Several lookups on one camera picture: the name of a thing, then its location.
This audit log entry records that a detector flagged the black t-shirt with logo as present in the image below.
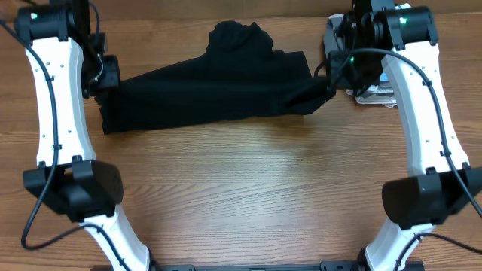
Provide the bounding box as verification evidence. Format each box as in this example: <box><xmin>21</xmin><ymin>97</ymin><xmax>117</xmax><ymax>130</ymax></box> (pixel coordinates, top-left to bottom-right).
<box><xmin>96</xmin><ymin>21</ymin><xmax>336</xmax><ymax>134</ymax></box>

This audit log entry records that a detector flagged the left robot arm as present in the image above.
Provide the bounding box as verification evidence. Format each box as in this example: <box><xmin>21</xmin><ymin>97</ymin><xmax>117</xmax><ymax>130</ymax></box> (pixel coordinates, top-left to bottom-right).
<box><xmin>10</xmin><ymin>1</ymin><xmax>157</xmax><ymax>270</ymax></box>

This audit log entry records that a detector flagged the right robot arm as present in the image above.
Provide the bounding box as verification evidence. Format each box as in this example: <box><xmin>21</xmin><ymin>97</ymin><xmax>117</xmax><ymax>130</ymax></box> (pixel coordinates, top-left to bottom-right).
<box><xmin>320</xmin><ymin>1</ymin><xmax>481</xmax><ymax>270</ymax></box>

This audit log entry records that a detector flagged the light blue folded shirt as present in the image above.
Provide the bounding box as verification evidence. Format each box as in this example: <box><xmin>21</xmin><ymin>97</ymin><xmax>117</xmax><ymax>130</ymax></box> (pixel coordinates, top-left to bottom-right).
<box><xmin>379</xmin><ymin>3</ymin><xmax>413</xmax><ymax>83</ymax></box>

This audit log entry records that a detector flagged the beige folded garment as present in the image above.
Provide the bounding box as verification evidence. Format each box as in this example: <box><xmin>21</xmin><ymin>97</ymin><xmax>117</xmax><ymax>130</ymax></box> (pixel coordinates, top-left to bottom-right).
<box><xmin>346</xmin><ymin>86</ymin><xmax>397</xmax><ymax>108</ymax></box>

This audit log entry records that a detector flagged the grey folded garment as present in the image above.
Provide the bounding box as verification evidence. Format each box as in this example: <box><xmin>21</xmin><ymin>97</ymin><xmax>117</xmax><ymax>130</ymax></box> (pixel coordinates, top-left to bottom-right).
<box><xmin>323</xmin><ymin>14</ymin><xmax>344</xmax><ymax>59</ymax></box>

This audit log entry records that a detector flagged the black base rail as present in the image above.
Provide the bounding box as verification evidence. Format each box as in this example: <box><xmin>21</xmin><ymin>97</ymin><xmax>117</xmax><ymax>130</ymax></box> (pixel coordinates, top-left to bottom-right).
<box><xmin>90</xmin><ymin>260</ymin><xmax>426</xmax><ymax>271</ymax></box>

